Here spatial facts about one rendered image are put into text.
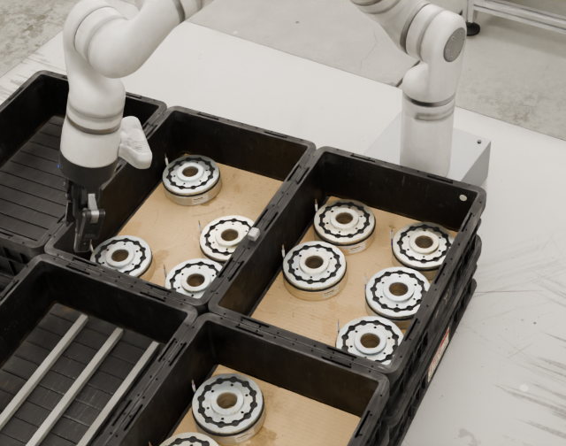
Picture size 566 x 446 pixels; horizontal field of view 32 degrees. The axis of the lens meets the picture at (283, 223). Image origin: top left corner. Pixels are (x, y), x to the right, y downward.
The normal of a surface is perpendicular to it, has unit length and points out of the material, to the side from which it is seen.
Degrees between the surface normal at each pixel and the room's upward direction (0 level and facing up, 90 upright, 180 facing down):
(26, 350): 0
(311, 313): 0
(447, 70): 93
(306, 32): 0
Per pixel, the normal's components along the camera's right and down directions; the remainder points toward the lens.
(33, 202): -0.07, -0.71
